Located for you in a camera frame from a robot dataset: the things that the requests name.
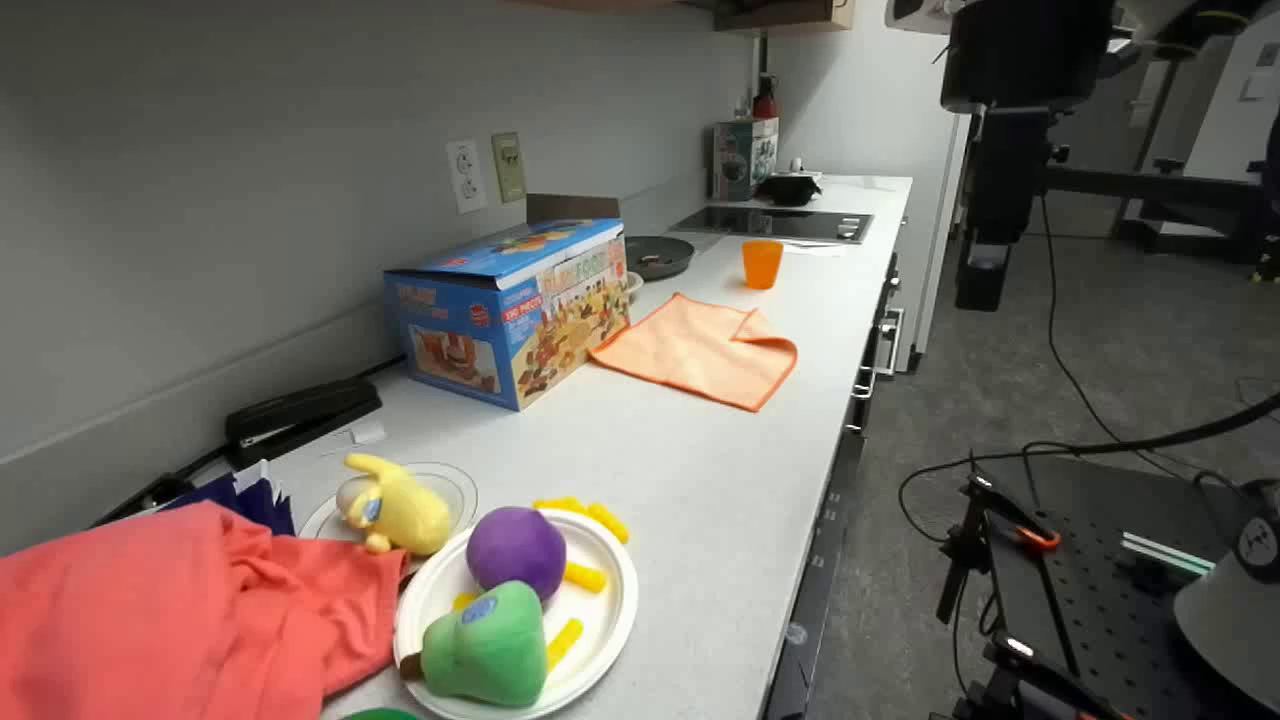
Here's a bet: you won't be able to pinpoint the orange towel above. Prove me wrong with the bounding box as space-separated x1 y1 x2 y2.
583 288 802 416

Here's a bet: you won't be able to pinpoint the black round pan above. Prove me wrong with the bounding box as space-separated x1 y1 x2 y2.
619 230 698 284

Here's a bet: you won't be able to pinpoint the blue printed cardboard box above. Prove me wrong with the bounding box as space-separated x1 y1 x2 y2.
378 215 634 416

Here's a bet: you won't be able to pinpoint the orange plastic cup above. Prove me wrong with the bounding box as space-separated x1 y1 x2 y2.
740 235 789 292

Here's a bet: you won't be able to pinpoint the yellow plush fry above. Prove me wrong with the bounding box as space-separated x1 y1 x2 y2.
540 617 586 670
560 554 612 601
530 491 634 548

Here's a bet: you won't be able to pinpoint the dark brown board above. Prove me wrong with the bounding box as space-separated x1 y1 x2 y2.
522 191 626 226

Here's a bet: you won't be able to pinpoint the black glass cooktop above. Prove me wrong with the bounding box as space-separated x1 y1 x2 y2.
667 201 876 248

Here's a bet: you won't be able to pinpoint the black pot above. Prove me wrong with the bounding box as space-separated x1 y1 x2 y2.
751 169 824 206

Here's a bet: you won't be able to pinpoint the purple plush ball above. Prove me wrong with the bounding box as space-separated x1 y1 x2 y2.
465 504 570 603

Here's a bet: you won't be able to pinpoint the silver box appliance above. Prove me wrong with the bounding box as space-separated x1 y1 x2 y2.
703 116 783 204

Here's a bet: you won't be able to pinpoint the dark cabinet front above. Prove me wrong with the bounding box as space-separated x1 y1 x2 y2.
761 245 911 720

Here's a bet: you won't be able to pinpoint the large white plate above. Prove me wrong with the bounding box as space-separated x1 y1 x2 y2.
389 504 645 720

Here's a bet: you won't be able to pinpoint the yellow plush toy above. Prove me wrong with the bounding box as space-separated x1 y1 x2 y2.
332 447 458 561

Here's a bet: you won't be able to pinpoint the dark bottle with red cap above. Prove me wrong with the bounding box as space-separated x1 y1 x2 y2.
746 31 779 124

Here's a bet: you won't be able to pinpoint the green plush pear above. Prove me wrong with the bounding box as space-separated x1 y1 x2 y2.
397 580 550 710

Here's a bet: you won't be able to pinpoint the black stapler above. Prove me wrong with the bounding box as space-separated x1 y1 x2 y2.
221 377 384 470

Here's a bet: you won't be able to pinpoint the wooden upper cabinet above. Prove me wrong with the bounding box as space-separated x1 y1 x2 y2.
530 0 854 35

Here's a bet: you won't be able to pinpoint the black clamp with orange grip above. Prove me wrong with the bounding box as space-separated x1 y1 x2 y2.
930 470 1071 631

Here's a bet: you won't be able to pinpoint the dark blue crumpled item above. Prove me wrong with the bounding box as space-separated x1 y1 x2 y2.
172 456 301 539

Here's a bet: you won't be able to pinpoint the black perforated table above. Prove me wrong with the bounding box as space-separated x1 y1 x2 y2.
983 453 1280 720

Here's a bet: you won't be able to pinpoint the red cloth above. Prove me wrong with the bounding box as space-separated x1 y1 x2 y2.
0 501 411 720

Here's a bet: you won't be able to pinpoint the white exercise machine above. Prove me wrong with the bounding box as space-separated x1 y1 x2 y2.
1043 0 1280 269

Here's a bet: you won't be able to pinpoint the grey round base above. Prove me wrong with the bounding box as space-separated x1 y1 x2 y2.
1171 552 1280 714

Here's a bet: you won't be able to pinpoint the beige wall switch plate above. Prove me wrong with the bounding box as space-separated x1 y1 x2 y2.
487 129 530 206

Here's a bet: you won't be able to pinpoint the white wall outlet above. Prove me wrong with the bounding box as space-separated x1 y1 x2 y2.
445 134 492 215

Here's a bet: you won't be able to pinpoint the black floor cable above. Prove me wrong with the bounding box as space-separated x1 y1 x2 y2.
890 196 1280 552

